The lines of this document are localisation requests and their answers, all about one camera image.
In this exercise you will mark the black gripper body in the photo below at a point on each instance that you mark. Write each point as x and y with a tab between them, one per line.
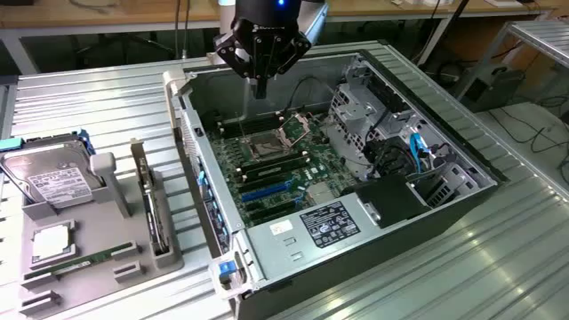
266	20

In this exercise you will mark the black GPU card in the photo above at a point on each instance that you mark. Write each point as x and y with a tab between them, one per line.
153	213

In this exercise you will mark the black RAM slot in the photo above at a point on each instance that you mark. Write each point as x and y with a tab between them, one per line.
244	131
253	122
266	176

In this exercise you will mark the silver disk bay cage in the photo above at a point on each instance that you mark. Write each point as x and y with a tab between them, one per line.
350	113

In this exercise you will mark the thin metal locking lever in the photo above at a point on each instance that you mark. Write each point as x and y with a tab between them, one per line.
242	128

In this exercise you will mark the metal socket cover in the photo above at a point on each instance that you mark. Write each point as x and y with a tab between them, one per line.
294	130

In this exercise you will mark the CPU socket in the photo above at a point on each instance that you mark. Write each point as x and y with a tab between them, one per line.
266	148

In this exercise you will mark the RAM stick with white labels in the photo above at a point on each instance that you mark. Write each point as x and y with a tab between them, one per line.
276	167

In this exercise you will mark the green motherboard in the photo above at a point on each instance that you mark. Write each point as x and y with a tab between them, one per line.
310	173

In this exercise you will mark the blue card retainer strip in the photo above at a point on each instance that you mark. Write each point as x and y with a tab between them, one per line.
200	180

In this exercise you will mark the blue expansion slot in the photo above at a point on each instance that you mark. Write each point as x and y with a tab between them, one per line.
262	193

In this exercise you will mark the silver chipset heatsink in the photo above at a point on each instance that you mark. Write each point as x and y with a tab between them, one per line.
321	195

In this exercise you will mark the black box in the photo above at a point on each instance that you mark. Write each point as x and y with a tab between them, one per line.
493	86

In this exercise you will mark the black expansion slot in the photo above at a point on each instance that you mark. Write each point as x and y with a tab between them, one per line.
272	217
268	207

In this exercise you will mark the black fan shroud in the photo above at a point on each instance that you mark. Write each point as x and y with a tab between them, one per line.
390	200

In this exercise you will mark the silver disk bay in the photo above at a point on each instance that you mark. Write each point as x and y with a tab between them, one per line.
457	176

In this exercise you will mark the silver hard disk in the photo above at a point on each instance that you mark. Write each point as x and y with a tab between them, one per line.
48	170

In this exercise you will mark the metal slat side table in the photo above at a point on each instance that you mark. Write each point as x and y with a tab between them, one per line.
546	36

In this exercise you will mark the blue disk caddy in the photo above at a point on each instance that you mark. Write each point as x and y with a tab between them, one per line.
8	145

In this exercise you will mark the grey power supply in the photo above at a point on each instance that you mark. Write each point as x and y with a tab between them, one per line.
284	248

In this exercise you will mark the blue case latch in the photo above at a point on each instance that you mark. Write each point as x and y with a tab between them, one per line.
226	268

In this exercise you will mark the open black PC case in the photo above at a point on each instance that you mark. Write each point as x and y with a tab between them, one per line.
310	285

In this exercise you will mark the grey parts rack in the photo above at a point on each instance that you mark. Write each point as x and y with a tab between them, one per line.
88	260

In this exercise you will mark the silver CPU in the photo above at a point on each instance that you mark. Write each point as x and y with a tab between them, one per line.
52	245

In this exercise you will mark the green RAM stick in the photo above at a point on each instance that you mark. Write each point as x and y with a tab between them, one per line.
71	265

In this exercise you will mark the wooden desk with white frame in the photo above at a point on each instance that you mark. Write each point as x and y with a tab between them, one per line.
88	13
400	6

